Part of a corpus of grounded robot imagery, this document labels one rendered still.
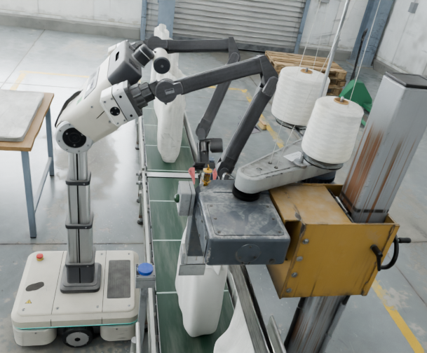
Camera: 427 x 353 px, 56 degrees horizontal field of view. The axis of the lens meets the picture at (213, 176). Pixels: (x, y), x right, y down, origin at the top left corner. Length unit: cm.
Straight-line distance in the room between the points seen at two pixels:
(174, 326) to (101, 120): 104
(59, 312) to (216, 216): 135
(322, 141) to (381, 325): 206
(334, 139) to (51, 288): 179
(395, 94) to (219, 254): 65
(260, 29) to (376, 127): 790
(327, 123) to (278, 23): 812
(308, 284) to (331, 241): 19
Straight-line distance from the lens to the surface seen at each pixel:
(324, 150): 114
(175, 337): 207
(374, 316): 307
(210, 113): 196
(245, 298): 132
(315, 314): 166
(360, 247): 139
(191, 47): 203
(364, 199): 135
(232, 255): 114
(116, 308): 232
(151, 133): 380
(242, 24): 898
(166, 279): 230
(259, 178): 123
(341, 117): 111
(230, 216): 118
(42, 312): 234
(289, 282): 138
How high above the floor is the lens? 202
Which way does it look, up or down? 31 degrees down
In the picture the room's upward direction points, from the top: 10 degrees clockwise
